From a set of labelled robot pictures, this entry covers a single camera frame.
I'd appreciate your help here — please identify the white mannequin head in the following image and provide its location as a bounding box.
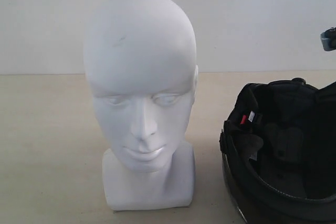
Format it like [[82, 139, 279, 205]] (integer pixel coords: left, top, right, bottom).
[[83, 0, 198, 211]]

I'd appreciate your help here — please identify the black helmet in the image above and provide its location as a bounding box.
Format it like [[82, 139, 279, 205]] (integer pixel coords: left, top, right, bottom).
[[219, 78, 335, 223]]

